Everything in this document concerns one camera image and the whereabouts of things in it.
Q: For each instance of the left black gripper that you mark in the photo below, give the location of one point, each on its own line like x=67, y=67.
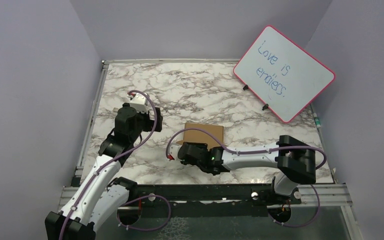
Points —
x=150, y=125

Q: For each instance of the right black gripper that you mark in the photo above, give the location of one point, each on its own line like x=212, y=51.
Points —
x=199, y=145

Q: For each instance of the brown cardboard box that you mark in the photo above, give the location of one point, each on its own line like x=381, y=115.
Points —
x=195, y=136

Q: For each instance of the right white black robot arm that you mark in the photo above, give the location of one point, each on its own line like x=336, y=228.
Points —
x=295, y=160

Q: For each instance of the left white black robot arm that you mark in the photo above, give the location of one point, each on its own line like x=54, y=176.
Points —
x=81, y=217

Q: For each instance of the black whiteboard clip lower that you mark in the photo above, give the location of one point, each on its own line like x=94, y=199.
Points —
x=265, y=107

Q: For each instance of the black whiteboard clip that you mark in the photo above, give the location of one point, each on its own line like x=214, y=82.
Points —
x=265, y=107
x=245, y=87

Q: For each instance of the black whiteboard clip upper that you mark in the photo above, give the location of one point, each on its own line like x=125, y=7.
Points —
x=245, y=87

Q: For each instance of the pink framed whiteboard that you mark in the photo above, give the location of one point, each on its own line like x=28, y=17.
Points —
x=282, y=74

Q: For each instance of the green capped marker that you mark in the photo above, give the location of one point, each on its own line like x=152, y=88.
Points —
x=316, y=120

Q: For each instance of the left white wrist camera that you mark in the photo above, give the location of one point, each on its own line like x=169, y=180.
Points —
x=138, y=102

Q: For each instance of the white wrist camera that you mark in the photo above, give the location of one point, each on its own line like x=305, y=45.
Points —
x=138, y=102
x=173, y=153

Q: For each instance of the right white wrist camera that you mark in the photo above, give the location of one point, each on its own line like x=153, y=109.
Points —
x=173, y=153

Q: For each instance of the aluminium table frame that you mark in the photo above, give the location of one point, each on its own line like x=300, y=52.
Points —
x=207, y=92

